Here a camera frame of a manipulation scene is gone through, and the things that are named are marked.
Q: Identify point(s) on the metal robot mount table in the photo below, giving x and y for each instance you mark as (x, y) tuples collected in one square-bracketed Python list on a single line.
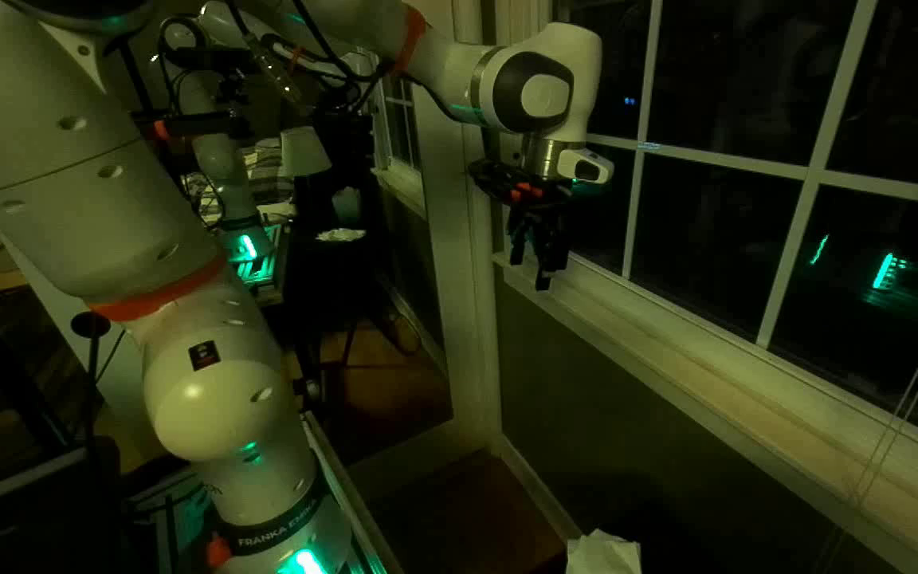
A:
[(352, 499)]

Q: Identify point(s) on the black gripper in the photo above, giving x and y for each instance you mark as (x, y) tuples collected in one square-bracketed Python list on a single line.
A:
[(525, 181)]

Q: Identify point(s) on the black chair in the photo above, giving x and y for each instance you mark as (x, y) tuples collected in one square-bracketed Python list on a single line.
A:
[(348, 289)]

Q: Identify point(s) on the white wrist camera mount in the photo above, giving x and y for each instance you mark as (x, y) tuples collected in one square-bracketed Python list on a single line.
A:
[(586, 163)]

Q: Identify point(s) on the white crumpled tissue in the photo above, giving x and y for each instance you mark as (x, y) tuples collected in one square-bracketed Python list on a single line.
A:
[(602, 552)]

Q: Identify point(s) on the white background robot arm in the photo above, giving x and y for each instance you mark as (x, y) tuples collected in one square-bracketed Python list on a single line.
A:
[(208, 106)]

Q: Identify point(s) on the small window with blinds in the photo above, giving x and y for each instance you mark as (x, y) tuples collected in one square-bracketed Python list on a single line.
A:
[(400, 128)]

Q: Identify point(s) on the large white framed window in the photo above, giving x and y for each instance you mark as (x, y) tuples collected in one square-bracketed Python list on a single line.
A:
[(693, 351)]

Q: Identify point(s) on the white boxy object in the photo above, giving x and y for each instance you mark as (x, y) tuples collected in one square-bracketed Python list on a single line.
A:
[(303, 151)]

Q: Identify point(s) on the black horizontal stand bar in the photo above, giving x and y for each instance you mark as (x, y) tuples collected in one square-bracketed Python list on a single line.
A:
[(206, 126)]

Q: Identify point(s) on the small white cloth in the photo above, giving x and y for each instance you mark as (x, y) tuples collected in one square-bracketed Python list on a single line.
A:
[(340, 233)]

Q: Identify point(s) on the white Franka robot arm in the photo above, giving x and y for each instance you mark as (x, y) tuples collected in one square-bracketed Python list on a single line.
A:
[(56, 161)]

